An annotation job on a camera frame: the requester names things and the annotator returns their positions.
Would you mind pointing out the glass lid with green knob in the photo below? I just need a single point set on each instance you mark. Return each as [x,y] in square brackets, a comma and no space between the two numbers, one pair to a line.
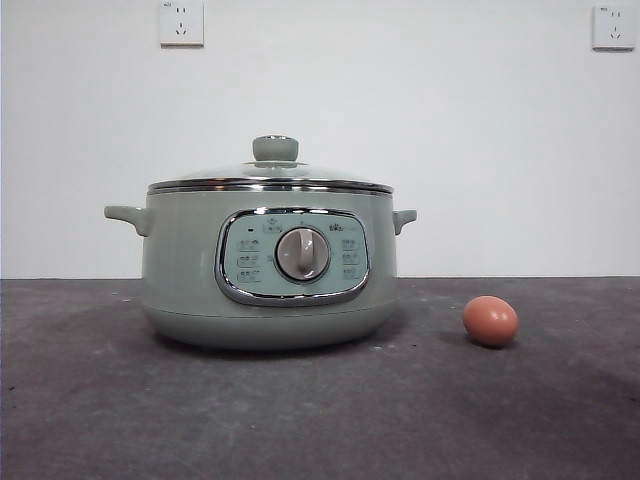
[275,149]

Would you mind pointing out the brown egg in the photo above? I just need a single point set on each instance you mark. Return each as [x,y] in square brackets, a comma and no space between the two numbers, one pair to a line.
[490,321]

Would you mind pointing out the green electric cooking pot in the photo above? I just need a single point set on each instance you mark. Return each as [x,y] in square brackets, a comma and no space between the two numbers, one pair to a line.
[180,270]

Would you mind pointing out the white wall socket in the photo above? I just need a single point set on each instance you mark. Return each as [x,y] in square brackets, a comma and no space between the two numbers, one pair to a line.
[614,27]
[182,23]

